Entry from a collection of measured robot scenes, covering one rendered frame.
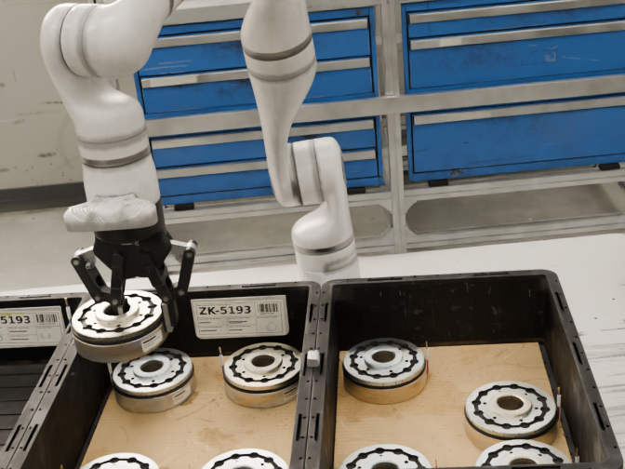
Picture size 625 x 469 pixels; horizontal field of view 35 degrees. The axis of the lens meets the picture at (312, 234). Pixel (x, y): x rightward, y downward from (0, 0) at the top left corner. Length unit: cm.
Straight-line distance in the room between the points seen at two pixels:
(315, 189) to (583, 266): 59
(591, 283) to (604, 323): 13
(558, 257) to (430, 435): 73
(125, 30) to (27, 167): 317
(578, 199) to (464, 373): 255
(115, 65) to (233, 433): 47
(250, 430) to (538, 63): 208
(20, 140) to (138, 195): 307
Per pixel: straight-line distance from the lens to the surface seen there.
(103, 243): 107
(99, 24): 96
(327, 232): 144
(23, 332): 140
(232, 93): 301
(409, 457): 110
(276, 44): 126
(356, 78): 300
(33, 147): 408
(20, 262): 373
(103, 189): 101
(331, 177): 140
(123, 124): 99
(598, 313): 167
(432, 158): 311
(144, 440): 122
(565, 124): 317
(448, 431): 118
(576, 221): 329
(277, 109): 132
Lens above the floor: 154
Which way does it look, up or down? 25 degrees down
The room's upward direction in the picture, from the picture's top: 5 degrees counter-clockwise
